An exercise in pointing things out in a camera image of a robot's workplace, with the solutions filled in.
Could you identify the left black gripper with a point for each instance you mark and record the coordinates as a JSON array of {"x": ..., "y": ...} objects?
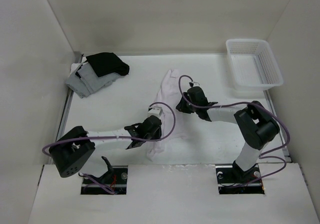
[{"x": 157, "y": 135}]

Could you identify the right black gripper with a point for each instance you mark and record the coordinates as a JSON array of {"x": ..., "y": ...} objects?
[{"x": 181, "y": 106}]

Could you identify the white tank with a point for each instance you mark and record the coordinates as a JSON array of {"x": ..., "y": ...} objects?
[
  {"x": 76, "y": 66},
  {"x": 172, "y": 120}
]

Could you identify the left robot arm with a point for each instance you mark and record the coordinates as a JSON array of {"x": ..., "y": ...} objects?
[{"x": 81, "y": 151}]

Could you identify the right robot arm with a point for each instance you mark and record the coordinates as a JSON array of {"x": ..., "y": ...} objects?
[{"x": 257, "y": 127}]

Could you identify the black folded tank top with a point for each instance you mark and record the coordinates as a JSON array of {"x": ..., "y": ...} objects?
[{"x": 106, "y": 63}]

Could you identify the grey folded tank top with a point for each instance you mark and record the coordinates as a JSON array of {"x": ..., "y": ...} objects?
[{"x": 84, "y": 82}]

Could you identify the white folded tank top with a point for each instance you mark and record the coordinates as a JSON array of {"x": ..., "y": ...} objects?
[{"x": 76, "y": 66}]

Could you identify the white plastic basket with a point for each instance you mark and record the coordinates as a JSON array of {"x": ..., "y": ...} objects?
[{"x": 253, "y": 65}]

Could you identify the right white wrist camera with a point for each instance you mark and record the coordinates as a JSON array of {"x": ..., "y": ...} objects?
[{"x": 193, "y": 84}]

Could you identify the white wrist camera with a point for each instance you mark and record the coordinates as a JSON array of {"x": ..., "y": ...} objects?
[
  {"x": 193, "y": 84},
  {"x": 155, "y": 111}
]

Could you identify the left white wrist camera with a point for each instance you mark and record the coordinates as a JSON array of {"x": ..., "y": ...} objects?
[{"x": 155, "y": 111}]

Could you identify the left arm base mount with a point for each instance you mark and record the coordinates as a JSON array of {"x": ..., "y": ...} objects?
[{"x": 112, "y": 182}]

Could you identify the left aluminium table rail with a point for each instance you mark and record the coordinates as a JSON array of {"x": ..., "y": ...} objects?
[{"x": 61, "y": 127}]

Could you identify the aluminium table rail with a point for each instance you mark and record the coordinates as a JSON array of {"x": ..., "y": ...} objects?
[
  {"x": 284, "y": 133},
  {"x": 61, "y": 127}
]

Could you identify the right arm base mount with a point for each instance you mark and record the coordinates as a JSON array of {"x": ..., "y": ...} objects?
[{"x": 231, "y": 184}]

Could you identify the right aluminium table rail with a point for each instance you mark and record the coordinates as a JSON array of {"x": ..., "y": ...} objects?
[{"x": 284, "y": 133}]

